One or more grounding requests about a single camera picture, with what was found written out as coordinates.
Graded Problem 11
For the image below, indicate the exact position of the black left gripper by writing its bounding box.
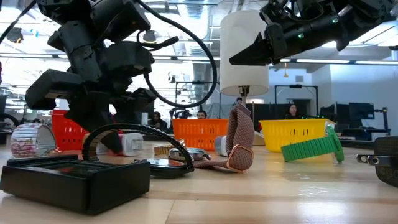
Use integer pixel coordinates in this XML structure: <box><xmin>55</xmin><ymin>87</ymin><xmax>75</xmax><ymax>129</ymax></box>
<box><xmin>25</xmin><ymin>68</ymin><xmax>156</xmax><ymax>155</ymax></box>

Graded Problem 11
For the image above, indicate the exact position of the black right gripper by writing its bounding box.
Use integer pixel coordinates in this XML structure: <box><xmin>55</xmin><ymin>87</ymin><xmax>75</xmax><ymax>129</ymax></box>
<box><xmin>229</xmin><ymin>14</ymin><xmax>354</xmax><ymax>67</ymax></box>

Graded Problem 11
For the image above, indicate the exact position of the white pink charger plug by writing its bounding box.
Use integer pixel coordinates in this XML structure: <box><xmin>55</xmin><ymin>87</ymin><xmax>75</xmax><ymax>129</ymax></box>
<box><xmin>95</xmin><ymin>132</ymin><xmax>144</xmax><ymax>157</ymax></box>

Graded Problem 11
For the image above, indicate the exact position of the black square box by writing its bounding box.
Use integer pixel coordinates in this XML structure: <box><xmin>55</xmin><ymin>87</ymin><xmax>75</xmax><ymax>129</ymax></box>
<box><xmin>0</xmin><ymin>154</ymin><xmax>152</xmax><ymax>216</ymax></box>

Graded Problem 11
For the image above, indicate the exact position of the black link band watch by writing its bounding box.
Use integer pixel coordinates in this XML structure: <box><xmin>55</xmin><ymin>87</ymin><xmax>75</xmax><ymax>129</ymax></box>
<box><xmin>81</xmin><ymin>123</ymin><xmax>195</xmax><ymax>179</ymax></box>

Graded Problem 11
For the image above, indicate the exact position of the silver round watch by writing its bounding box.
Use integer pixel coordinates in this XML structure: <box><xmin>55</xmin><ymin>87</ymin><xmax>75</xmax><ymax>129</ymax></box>
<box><xmin>169</xmin><ymin>147</ymin><xmax>212</xmax><ymax>162</ymax></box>

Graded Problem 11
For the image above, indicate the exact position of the small white grey cylinder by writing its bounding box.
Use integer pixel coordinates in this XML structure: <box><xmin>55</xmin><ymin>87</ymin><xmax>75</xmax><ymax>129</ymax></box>
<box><xmin>214</xmin><ymin>135</ymin><xmax>229</xmax><ymax>157</ymax></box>

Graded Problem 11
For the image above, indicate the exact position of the green watch band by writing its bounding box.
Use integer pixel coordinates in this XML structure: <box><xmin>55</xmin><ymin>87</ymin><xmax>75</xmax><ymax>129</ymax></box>
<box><xmin>280</xmin><ymin>124</ymin><xmax>345</xmax><ymax>164</ymax></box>

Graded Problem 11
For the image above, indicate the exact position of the white shade table lamp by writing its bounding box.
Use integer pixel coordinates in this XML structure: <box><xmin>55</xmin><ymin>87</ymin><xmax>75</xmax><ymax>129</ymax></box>
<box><xmin>220</xmin><ymin>9</ymin><xmax>270</xmax><ymax>146</ymax></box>

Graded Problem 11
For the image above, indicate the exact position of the gold metal watch band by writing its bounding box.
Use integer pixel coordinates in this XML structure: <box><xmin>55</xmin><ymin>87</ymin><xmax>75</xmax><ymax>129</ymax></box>
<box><xmin>154</xmin><ymin>139</ymin><xmax>187</xmax><ymax>157</ymax></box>

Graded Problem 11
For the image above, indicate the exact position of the black ceiling spotlight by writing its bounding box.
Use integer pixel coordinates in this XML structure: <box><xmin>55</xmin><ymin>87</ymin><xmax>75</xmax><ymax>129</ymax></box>
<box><xmin>6</xmin><ymin>27</ymin><xmax>24</xmax><ymax>44</ymax></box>
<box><xmin>142</xmin><ymin>30</ymin><xmax>158</xmax><ymax>44</ymax></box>

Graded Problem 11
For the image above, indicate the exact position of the yellow plastic basket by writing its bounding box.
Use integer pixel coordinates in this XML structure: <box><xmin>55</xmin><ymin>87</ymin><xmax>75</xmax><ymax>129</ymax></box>
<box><xmin>259</xmin><ymin>118</ymin><xmax>337</xmax><ymax>153</ymax></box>

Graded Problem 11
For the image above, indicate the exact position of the white floral watch band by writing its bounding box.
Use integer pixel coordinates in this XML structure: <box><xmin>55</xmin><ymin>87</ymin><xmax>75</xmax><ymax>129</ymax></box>
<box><xmin>10</xmin><ymin>123</ymin><xmax>57</xmax><ymax>159</ymax></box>

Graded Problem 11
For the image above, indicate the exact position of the orange plastic basket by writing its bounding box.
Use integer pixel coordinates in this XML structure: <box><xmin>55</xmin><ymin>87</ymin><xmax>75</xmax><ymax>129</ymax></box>
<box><xmin>172</xmin><ymin>118</ymin><xmax>230</xmax><ymax>152</ymax></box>

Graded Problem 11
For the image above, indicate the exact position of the row of dark monitors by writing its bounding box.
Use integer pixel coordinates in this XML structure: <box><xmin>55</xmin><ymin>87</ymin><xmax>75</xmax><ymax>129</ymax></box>
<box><xmin>319</xmin><ymin>102</ymin><xmax>376</xmax><ymax>125</ymax></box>

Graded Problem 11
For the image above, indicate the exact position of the grey power plug adapter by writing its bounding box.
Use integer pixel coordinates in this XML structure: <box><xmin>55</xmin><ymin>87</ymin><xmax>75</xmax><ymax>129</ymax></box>
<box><xmin>356</xmin><ymin>136</ymin><xmax>398</xmax><ymax>189</ymax></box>

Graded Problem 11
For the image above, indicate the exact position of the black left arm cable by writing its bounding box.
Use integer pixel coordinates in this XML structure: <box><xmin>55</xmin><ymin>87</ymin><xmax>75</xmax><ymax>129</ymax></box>
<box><xmin>136</xmin><ymin>0</ymin><xmax>218</xmax><ymax>109</ymax></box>

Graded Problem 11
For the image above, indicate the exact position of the black metal rig frame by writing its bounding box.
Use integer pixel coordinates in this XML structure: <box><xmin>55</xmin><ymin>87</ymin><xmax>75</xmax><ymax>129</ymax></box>
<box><xmin>274</xmin><ymin>84</ymin><xmax>319</xmax><ymax>118</ymax></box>
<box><xmin>175</xmin><ymin>80</ymin><xmax>221</xmax><ymax>121</ymax></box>

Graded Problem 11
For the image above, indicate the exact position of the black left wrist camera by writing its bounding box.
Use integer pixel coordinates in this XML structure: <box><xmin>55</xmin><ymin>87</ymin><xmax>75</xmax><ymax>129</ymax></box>
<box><xmin>102</xmin><ymin>41</ymin><xmax>155</xmax><ymax>80</ymax></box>

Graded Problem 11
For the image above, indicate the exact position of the silver ribbed ceiling duct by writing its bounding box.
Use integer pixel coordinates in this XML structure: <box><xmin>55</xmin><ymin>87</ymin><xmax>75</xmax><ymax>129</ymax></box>
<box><xmin>180</xmin><ymin>2</ymin><xmax>213</xmax><ymax>57</ymax></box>

